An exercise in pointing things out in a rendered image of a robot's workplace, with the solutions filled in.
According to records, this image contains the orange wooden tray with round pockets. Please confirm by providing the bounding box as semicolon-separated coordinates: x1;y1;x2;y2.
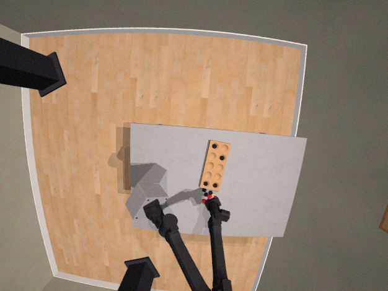
200;140;231;191

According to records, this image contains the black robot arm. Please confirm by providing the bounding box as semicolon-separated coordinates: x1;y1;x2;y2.
143;199;232;291

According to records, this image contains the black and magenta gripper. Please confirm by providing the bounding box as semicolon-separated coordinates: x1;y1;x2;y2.
205;196;221;210

